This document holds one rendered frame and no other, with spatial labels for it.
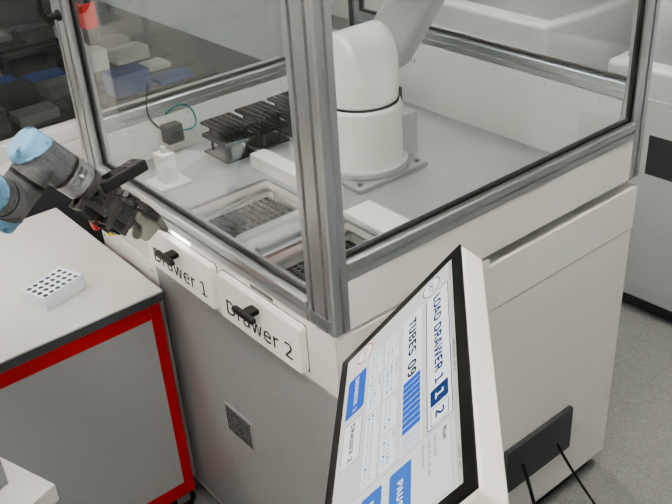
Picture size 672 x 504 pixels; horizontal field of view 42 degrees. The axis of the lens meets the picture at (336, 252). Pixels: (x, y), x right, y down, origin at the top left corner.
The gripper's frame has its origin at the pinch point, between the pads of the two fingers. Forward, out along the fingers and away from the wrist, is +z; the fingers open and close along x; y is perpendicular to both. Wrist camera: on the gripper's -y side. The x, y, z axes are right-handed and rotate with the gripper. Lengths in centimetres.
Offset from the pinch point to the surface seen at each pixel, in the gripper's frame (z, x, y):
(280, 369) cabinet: 28.6, 20.3, 16.8
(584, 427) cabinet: 126, 36, -10
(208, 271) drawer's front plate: 13.2, 3.2, 3.8
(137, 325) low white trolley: 22.8, -27.3, 17.8
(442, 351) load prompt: -1, 83, 13
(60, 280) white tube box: 6.3, -41.0, 15.7
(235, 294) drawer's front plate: 15.2, 12.7, 6.9
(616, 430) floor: 158, 28, -19
